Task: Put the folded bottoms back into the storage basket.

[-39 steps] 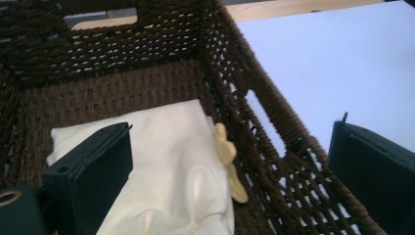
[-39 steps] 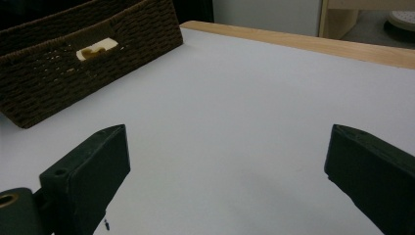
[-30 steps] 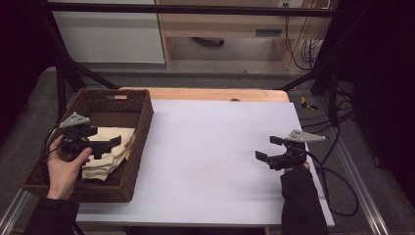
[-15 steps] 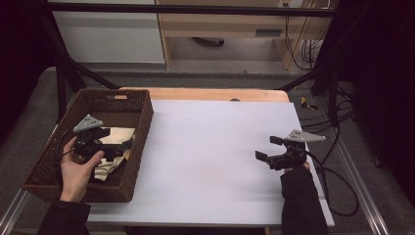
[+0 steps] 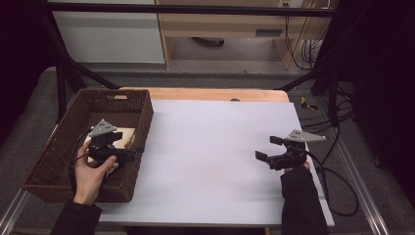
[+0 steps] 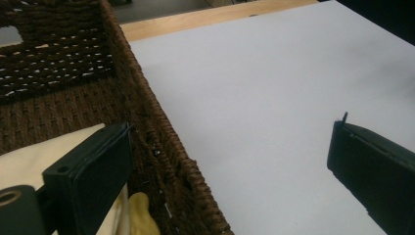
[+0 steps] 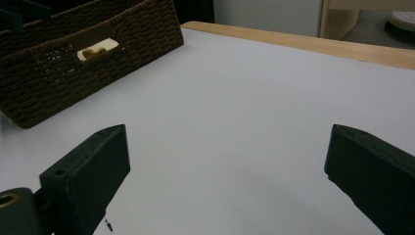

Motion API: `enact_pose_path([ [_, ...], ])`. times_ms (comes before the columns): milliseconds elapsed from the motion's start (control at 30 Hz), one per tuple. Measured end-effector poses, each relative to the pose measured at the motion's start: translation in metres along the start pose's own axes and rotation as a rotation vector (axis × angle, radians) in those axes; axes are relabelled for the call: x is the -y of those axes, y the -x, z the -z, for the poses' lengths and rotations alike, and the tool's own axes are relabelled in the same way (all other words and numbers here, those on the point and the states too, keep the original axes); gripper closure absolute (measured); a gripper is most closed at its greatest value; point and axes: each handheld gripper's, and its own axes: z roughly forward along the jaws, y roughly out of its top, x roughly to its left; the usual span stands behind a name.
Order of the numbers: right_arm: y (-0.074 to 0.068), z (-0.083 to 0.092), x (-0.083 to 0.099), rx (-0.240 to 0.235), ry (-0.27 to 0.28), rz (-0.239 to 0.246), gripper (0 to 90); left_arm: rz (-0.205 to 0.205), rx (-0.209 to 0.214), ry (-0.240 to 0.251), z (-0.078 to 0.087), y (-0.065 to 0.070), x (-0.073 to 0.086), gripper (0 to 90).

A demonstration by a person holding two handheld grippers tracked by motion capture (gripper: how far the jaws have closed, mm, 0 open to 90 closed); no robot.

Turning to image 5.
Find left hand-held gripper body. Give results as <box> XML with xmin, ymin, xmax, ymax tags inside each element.
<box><xmin>87</xmin><ymin>118</ymin><xmax>139</xmax><ymax>165</ymax></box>

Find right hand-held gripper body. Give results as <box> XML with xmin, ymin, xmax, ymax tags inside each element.
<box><xmin>265</xmin><ymin>128</ymin><xmax>327</xmax><ymax>171</ymax></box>

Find cream pants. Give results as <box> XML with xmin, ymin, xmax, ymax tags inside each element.
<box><xmin>82</xmin><ymin>126</ymin><xmax>137</xmax><ymax>179</ymax></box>

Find brown wicker basket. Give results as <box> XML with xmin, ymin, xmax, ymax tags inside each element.
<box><xmin>21</xmin><ymin>87</ymin><xmax>156</xmax><ymax>205</ymax></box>

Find person's right hand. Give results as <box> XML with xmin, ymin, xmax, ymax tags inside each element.
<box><xmin>282</xmin><ymin>161</ymin><xmax>310</xmax><ymax>174</ymax></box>

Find person's left hand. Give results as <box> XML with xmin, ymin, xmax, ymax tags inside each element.
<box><xmin>71</xmin><ymin>140</ymin><xmax>118</xmax><ymax>207</ymax></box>

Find yellow and black tape piece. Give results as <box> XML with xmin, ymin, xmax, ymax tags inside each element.
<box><xmin>300</xmin><ymin>96</ymin><xmax>319</xmax><ymax>112</ymax></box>

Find white table mat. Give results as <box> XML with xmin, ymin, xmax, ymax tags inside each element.
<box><xmin>96</xmin><ymin>99</ymin><xmax>337</xmax><ymax>228</ymax></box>

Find black metal stand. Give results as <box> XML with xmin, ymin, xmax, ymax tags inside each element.
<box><xmin>274</xmin><ymin>60</ymin><xmax>341</xmax><ymax>129</ymax></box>
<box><xmin>38</xmin><ymin>15</ymin><xmax>121</xmax><ymax>122</ymax></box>

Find white cabinet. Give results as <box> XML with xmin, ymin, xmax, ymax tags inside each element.
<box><xmin>51</xmin><ymin>0</ymin><xmax>166</xmax><ymax>65</ymax></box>

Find light wooden desk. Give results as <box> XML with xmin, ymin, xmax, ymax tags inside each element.
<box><xmin>154</xmin><ymin>0</ymin><xmax>335</xmax><ymax>71</ymax></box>

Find black curtain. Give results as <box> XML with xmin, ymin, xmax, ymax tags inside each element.
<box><xmin>0</xmin><ymin>0</ymin><xmax>64</xmax><ymax>141</ymax></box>
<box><xmin>317</xmin><ymin>0</ymin><xmax>415</xmax><ymax>199</ymax></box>

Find left hand-held gripper black cable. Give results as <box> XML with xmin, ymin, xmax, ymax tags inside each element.
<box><xmin>68</xmin><ymin>129</ymin><xmax>95</xmax><ymax>194</ymax></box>

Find hand-held gripper black cable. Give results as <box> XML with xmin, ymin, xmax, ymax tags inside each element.
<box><xmin>304</xmin><ymin>149</ymin><xmax>360</xmax><ymax>218</ymax></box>
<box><xmin>68</xmin><ymin>129</ymin><xmax>95</xmax><ymax>194</ymax></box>

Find right hand-held gripper black cable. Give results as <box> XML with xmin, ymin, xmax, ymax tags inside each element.
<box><xmin>304</xmin><ymin>149</ymin><xmax>360</xmax><ymax>218</ymax></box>

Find black floor cables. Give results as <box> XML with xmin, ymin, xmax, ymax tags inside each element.
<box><xmin>299</xmin><ymin>80</ymin><xmax>357</xmax><ymax>132</ymax></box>

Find aluminium rail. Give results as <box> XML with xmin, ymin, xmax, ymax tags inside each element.
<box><xmin>316</xmin><ymin>99</ymin><xmax>392</xmax><ymax>235</ymax></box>
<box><xmin>0</xmin><ymin>188</ymin><xmax>31</xmax><ymax>235</ymax></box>

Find hanging black cable bundle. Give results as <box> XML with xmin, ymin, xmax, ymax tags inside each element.
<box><xmin>284</xmin><ymin>14</ymin><xmax>325</xmax><ymax>71</ymax></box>

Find black horizontal frame bar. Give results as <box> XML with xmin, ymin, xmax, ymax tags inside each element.
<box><xmin>48</xmin><ymin>2</ymin><xmax>338</xmax><ymax>19</ymax></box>

